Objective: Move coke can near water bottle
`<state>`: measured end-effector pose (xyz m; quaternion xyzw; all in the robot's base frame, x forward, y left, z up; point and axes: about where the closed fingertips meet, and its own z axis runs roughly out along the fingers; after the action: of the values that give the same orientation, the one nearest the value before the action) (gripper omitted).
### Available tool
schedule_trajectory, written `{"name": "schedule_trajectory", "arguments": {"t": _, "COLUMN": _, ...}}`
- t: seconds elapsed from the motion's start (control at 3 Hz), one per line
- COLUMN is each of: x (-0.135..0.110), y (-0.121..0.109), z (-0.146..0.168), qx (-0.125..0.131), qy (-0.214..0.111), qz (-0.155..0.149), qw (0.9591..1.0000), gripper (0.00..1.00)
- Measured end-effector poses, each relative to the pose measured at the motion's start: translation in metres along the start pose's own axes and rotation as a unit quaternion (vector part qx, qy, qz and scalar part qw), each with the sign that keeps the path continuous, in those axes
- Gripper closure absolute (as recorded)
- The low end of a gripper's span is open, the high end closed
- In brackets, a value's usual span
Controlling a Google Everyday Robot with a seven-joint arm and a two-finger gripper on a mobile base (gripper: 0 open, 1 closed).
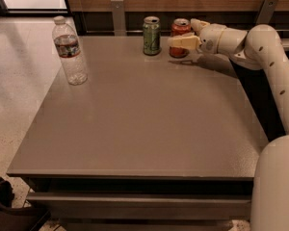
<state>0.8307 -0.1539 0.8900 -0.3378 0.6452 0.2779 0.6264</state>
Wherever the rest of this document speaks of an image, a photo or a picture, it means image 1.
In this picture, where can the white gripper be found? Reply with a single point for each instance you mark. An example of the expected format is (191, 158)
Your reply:
(212, 38)

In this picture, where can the red coke can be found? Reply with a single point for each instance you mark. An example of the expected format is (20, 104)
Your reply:
(179, 27)

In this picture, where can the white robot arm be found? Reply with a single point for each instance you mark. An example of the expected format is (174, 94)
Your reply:
(258, 48)

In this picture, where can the green soda can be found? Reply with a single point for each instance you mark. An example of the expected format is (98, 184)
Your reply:
(152, 34)

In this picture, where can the clear plastic water bottle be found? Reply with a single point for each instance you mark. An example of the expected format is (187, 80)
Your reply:
(69, 50)

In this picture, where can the grey cabinet drawer front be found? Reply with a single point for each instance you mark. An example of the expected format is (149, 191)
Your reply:
(142, 206)

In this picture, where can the dark brown chair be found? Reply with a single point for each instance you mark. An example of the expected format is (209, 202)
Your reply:
(19, 219)

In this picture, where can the left metal wall bracket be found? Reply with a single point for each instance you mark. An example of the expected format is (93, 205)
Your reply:
(118, 15)

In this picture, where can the metal wall bracket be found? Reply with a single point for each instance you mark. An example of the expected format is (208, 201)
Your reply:
(266, 12)
(118, 15)

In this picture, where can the right metal wall bracket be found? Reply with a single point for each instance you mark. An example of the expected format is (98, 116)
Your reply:
(266, 12)

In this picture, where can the horizontal metal rail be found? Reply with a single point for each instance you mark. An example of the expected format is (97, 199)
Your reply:
(131, 32)

